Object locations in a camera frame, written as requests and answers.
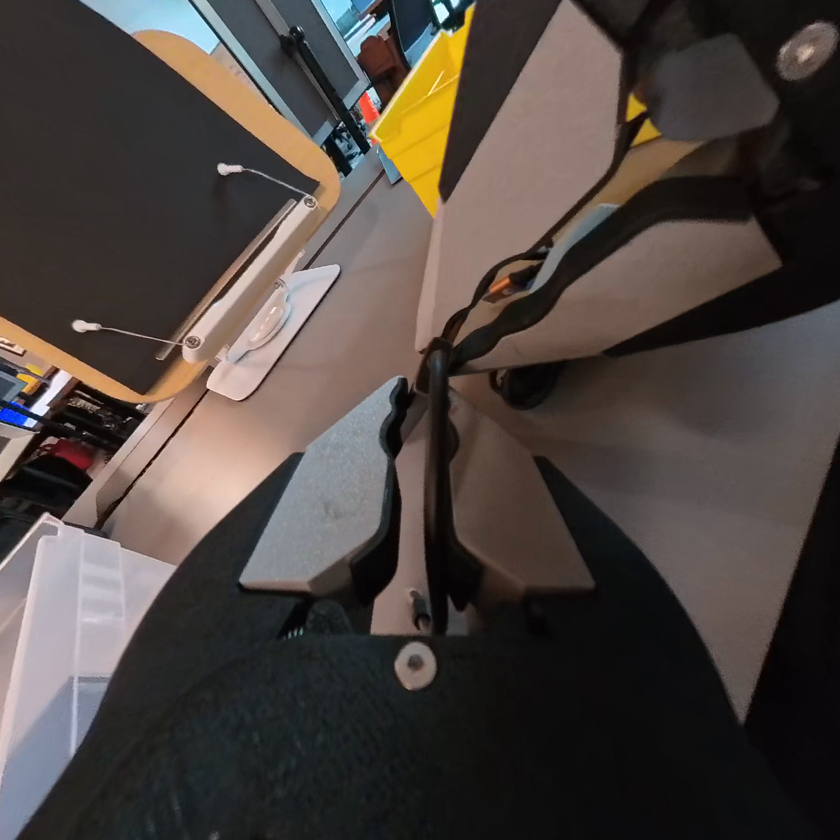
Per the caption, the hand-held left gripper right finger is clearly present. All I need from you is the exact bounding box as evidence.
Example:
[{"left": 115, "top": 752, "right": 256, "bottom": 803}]
[{"left": 446, "top": 392, "right": 596, "bottom": 610}]

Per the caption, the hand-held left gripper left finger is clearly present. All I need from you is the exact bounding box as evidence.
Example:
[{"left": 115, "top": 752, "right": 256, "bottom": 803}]
[{"left": 239, "top": 377, "right": 411, "bottom": 601}]

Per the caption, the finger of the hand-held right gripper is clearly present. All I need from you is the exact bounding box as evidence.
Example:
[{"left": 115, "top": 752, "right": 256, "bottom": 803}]
[
  {"left": 415, "top": 0, "right": 624, "bottom": 353},
  {"left": 451, "top": 176, "right": 783, "bottom": 376}
]

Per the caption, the black usb-c cable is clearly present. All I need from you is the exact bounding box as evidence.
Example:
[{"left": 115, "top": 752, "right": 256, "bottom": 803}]
[{"left": 413, "top": 243, "right": 568, "bottom": 637}]

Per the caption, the yellow plastic bin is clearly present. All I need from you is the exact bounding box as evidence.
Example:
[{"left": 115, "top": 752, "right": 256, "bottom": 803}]
[{"left": 369, "top": 7, "right": 660, "bottom": 217}]

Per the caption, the black metal bar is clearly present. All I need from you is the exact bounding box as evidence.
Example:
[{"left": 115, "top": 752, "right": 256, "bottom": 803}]
[{"left": 279, "top": 25, "right": 371, "bottom": 155}]

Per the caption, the red bag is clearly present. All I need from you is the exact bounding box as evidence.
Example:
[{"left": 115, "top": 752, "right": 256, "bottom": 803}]
[{"left": 39, "top": 438, "right": 99, "bottom": 471}]

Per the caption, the grey partition panel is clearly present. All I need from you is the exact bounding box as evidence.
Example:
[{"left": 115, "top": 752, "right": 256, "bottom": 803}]
[{"left": 190, "top": 0, "right": 371, "bottom": 142}]

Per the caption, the clear plastic storage bin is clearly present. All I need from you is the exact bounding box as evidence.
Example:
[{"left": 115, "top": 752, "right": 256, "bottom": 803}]
[{"left": 0, "top": 512, "right": 178, "bottom": 840}]

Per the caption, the black faced wooden board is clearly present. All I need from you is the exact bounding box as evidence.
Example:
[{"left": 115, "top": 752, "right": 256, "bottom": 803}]
[{"left": 0, "top": 0, "right": 342, "bottom": 403}]

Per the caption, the white tipped elastic cord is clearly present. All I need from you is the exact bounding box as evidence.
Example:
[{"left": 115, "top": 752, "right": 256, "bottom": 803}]
[
  {"left": 217, "top": 162, "right": 319, "bottom": 210},
  {"left": 71, "top": 318, "right": 201, "bottom": 347}
]

